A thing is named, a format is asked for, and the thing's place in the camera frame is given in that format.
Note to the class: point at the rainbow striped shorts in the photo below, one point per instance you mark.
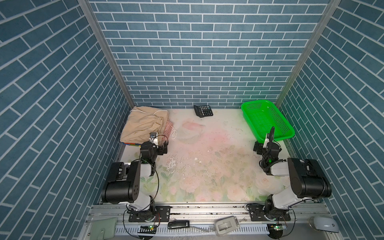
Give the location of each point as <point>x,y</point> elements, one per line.
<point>131,144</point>

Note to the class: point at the white computer mouse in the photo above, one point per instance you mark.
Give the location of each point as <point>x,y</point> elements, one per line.
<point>324,224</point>

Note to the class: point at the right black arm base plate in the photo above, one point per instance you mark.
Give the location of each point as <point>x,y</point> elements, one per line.
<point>258,213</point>

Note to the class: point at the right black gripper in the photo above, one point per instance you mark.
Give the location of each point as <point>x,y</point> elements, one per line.
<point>260,145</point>

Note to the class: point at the right green circuit board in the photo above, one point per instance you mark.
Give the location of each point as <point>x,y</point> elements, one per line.
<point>275,227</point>

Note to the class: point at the grey plastic clip device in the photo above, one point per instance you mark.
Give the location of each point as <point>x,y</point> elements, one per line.
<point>226,225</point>

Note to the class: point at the green circuit board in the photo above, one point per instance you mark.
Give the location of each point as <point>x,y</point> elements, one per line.
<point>275,227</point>
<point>147,229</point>

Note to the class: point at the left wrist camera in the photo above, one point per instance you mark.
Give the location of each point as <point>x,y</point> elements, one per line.
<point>154,138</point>

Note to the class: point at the pale green plastic plate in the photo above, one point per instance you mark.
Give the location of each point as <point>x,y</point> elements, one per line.
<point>103,229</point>

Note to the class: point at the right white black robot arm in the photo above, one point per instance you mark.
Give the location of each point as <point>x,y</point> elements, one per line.
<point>307,179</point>

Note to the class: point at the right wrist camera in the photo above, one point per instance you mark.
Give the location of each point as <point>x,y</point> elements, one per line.
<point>266,142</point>

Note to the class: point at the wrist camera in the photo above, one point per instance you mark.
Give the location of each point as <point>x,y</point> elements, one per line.
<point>154,138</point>
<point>266,142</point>

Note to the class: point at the left green circuit board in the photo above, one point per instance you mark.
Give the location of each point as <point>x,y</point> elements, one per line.
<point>147,229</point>

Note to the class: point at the black calculator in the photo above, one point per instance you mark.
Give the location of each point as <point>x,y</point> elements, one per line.
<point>203,111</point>

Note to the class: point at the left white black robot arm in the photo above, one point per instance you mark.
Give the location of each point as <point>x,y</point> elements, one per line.
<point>122,185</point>

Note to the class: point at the pink shorts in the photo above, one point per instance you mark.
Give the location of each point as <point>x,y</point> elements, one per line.
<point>170,132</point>

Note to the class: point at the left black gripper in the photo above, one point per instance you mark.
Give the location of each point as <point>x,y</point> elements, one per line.
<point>159,148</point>

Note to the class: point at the green plastic basket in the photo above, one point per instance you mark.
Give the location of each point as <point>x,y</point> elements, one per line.
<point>262,116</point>

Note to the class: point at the white slotted cable duct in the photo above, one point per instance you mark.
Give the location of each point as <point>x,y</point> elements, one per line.
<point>205,230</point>

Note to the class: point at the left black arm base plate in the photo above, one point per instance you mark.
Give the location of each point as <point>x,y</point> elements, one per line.
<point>153,214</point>

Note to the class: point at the beige shorts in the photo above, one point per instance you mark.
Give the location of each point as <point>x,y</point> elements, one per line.
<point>141,122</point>

